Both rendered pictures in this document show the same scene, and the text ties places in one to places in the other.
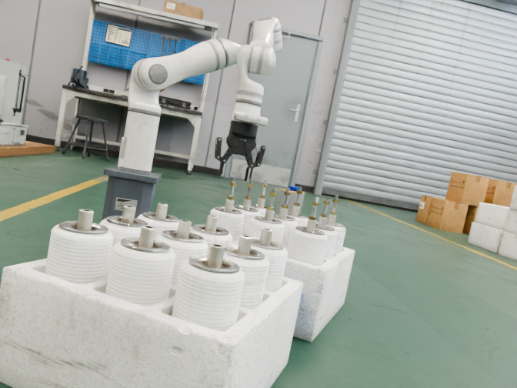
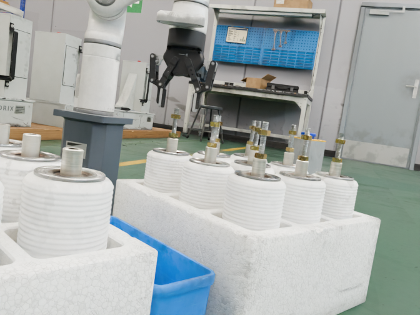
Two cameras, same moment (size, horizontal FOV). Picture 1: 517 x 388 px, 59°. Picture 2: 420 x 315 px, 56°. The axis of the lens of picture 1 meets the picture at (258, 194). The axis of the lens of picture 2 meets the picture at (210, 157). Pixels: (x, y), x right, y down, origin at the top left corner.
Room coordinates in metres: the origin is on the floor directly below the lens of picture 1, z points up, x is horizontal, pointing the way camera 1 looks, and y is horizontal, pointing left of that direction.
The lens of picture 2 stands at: (0.56, -0.36, 0.34)
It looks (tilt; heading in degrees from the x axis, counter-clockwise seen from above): 6 degrees down; 26
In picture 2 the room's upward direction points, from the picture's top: 8 degrees clockwise
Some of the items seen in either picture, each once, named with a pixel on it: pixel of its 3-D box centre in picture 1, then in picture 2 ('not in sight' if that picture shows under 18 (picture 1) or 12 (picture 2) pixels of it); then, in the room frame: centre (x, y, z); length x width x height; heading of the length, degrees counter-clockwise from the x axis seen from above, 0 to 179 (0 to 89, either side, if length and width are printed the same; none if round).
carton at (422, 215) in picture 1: (435, 211); not in sight; (5.03, -1.95, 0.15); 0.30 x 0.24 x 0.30; 97
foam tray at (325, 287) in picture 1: (271, 271); (240, 240); (1.32, -0.08, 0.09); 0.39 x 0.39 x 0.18; 69
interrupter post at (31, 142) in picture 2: (211, 224); (30, 146); (0.92, 0.08, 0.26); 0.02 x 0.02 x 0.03
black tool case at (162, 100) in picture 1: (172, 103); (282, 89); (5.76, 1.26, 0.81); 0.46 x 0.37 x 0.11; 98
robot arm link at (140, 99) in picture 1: (148, 88); (105, 17); (1.34, 0.37, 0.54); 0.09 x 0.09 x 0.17; 35
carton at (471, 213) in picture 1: (475, 220); not in sight; (4.76, -2.27, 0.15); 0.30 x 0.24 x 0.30; 8
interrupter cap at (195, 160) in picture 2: (268, 220); (209, 162); (1.21, -0.04, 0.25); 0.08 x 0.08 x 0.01
